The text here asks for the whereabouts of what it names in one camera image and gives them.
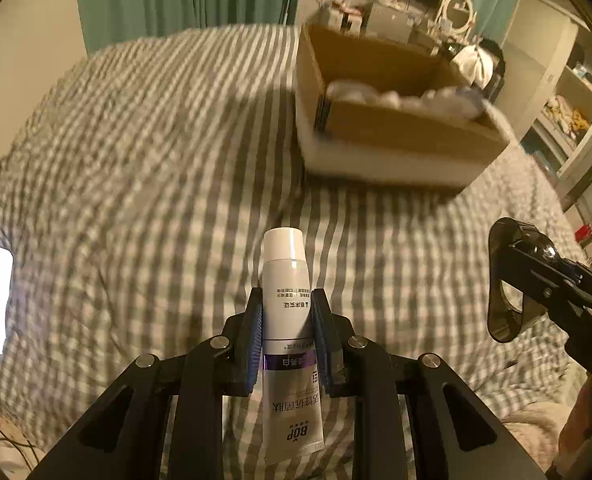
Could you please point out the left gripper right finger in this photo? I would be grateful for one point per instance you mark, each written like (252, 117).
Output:
(413, 418)

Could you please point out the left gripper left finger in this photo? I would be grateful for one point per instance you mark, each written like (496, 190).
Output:
(163, 418)

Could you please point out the white toothpaste tube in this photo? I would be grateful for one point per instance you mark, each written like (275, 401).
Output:
(291, 403)

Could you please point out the right human hand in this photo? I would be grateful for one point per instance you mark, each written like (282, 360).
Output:
(576, 432)

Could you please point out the white wardrobe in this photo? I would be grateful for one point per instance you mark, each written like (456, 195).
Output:
(547, 94)

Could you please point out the grey pouch in box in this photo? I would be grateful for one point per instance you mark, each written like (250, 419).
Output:
(462, 103)

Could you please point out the checkered bed duvet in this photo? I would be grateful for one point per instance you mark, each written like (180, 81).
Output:
(135, 202)

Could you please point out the white garment on chair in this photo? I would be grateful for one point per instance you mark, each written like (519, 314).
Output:
(475, 65)

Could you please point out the cardboard box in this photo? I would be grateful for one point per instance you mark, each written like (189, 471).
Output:
(409, 146)

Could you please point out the round white vanity mirror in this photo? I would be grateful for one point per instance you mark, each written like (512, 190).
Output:
(456, 18)

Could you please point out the white bottle in box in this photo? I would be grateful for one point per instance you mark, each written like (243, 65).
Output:
(356, 92)

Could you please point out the grey mini fridge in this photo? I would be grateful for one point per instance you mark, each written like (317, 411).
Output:
(387, 23)

